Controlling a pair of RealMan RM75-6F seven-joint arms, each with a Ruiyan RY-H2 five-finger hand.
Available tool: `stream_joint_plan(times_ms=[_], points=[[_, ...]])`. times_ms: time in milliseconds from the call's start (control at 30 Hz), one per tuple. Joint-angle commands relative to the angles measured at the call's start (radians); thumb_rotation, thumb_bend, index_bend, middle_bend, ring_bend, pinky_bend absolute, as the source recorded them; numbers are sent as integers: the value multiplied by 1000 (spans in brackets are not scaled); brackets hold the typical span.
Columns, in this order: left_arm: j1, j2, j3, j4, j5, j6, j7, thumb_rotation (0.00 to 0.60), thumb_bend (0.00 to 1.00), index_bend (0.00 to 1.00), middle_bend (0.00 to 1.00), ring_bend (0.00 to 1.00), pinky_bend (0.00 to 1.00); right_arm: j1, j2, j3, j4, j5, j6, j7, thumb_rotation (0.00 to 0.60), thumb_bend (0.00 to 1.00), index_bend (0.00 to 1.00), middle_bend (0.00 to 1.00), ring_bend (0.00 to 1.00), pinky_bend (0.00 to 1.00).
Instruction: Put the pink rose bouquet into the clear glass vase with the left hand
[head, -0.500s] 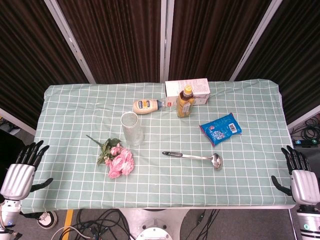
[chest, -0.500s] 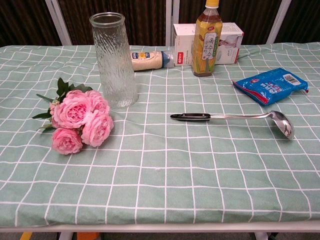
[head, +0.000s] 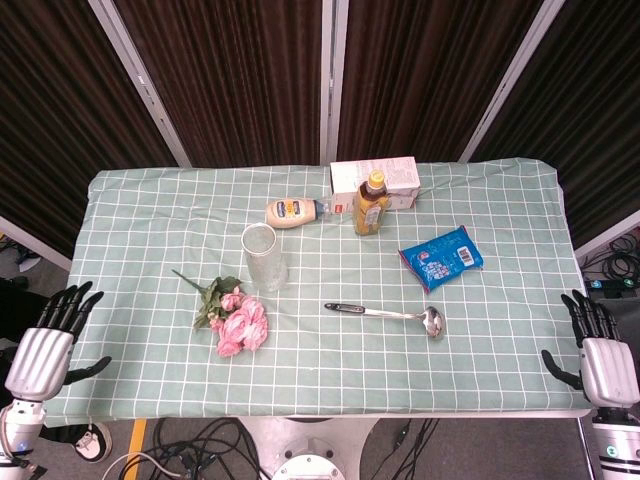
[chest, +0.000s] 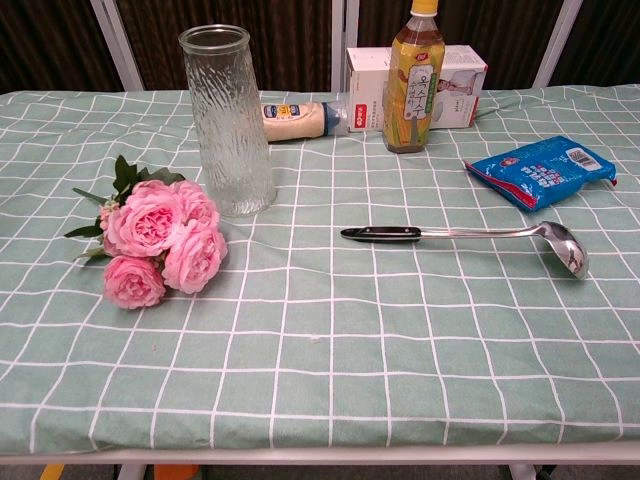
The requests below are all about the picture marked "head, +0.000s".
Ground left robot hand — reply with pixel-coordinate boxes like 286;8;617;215
4;280;113;403

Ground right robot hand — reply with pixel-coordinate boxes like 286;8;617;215
541;289;640;409

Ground pink artificial flower bouquet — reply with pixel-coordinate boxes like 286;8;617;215
171;269;269;358

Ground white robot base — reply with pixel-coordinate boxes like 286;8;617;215
238;415;384;480

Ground clear textured glass vase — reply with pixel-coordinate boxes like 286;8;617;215
241;223;290;293

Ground black equipment box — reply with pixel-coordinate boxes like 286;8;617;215
584;277;640;346

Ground black white sneaker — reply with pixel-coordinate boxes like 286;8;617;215
73;422;113;464

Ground yellow floor tape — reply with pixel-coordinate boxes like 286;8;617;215
127;418;149;461

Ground blue snack bag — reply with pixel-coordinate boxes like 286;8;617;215
397;225;485;295

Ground green checkered tablecloth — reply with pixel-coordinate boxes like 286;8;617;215
43;156;592;429

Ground yellow tea drink bottle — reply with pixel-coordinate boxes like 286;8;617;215
351;169;391;237

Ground mayonnaise squeeze bottle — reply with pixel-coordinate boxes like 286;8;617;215
264;198;332;230

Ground white cardboard box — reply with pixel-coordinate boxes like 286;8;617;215
329;155;420;215

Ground white metal frame post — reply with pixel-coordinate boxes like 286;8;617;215
573;209;640;259
318;0;350;164
0;214;74;274
457;0;568;164
87;0;193;168

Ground black cable bundle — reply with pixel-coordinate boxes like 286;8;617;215
579;234;640;291

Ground white floor cable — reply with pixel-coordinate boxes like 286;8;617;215
102;452;187;480

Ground black floor cables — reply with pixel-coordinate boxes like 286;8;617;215
121;417;266;480

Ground steel ladle black handle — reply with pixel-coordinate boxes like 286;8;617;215
324;302;446;341

